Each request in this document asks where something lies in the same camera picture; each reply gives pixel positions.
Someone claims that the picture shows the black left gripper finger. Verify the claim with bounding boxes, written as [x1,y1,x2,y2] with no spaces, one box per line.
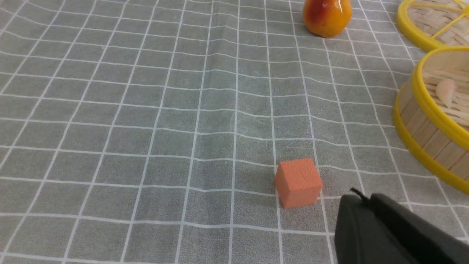
[334,188,469,264]

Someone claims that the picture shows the pinkish toy dumpling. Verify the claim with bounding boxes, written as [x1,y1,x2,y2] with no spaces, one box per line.
[435,79,457,109]

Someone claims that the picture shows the bamboo steamer tray yellow rims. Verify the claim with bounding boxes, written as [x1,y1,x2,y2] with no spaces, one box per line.
[392,46,468,194]

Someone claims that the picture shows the woven bamboo steamer lid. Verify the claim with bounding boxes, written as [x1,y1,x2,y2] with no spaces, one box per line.
[396,0,469,52]

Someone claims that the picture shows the orange foam cube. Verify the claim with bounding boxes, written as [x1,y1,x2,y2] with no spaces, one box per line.
[274,157,323,209]

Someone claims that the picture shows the orange toy pear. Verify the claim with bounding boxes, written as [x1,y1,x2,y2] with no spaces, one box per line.
[303,0,353,39]

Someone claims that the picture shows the grey checkered tablecloth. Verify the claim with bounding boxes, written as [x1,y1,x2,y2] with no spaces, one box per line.
[0,0,468,264]

